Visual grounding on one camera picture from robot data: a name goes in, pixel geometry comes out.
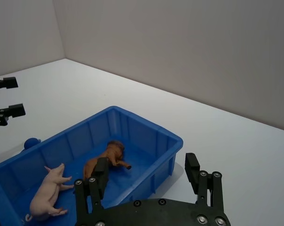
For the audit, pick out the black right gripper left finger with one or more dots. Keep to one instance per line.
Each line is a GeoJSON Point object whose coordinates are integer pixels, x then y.
{"type": "Point", "coordinates": [100, 174]}

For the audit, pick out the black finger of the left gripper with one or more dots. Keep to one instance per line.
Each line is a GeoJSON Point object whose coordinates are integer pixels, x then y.
{"type": "Point", "coordinates": [15, 111]}
{"type": "Point", "coordinates": [8, 83]}

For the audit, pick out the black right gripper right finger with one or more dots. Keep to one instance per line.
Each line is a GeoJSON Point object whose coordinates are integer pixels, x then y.
{"type": "Point", "coordinates": [191, 169]}

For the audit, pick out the brown toy lion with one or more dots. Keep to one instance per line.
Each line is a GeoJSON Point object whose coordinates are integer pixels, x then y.
{"type": "Point", "coordinates": [113, 150]}

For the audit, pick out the small blue rounded toy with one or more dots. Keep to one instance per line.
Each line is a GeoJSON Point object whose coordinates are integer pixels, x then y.
{"type": "Point", "coordinates": [31, 142]}

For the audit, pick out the blue plastic bin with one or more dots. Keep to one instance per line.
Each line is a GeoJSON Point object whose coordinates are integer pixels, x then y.
{"type": "Point", "coordinates": [144, 146]}

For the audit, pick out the pink toy pig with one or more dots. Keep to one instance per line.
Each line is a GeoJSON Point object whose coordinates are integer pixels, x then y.
{"type": "Point", "coordinates": [48, 190]}

